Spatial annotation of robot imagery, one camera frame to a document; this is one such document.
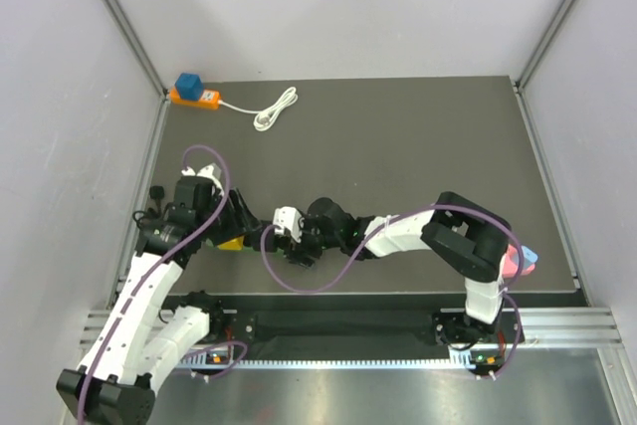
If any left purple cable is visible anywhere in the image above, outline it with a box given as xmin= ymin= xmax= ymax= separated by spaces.
xmin=77 ymin=144 xmax=250 ymax=421

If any green power strip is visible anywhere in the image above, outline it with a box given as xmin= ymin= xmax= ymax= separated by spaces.
xmin=205 ymin=237 xmax=291 ymax=253

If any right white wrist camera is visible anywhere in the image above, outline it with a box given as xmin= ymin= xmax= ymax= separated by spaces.
xmin=273 ymin=206 xmax=304 ymax=243

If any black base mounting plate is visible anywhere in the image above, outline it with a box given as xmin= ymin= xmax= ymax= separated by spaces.
xmin=163 ymin=293 xmax=527 ymax=361

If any orange power strip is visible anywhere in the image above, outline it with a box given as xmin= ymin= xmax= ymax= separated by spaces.
xmin=167 ymin=86 xmax=223 ymax=111

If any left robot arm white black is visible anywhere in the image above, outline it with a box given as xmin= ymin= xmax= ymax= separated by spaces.
xmin=56 ymin=172 xmax=261 ymax=424

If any black plug adapter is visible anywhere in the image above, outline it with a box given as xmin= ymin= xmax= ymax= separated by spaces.
xmin=244 ymin=222 xmax=279 ymax=253

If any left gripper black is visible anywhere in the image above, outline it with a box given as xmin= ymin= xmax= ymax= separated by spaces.
xmin=197 ymin=186 xmax=261 ymax=246

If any yellow plug adapter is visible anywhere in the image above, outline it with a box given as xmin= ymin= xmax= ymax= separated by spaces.
xmin=217 ymin=236 xmax=244 ymax=251

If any light blue plug adapter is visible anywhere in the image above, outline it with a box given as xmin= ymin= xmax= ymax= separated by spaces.
xmin=522 ymin=246 xmax=537 ymax=270

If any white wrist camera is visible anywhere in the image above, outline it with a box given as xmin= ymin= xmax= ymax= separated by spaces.
xmin=181 ymin=163 xmax=225 ymax=193
xmin=273 ymin=206 xmax=304 ymax=243

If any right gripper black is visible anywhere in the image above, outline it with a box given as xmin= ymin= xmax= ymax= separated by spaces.
xmin=286 ymin=214 xmax=344 ymax=268

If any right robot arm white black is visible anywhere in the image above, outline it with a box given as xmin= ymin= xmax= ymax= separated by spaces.
xmin=274 ymin=191 xmax=510 ymax=349

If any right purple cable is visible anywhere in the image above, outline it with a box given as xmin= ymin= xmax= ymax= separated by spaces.
xmin=260 ymin=203 xmax=524 ymax=381

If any white coiled cable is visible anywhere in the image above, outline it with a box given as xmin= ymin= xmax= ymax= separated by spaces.
xmin=218 ymin=86 xmax=300 ymax=132

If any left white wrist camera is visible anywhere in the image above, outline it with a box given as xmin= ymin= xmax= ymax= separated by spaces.
xmin=181 ymin=163 xmax=225 ymax=193

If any purple cable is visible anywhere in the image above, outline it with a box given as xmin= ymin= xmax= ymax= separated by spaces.
xmin=260 ymin=203 xmax=524 ymax=381
xmin=77 ymin=144 xmax=250 ymax=421

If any black cable with plug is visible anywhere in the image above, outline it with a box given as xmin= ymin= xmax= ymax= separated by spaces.
xmin=131 ymin=185 xmax=173 ymax=237

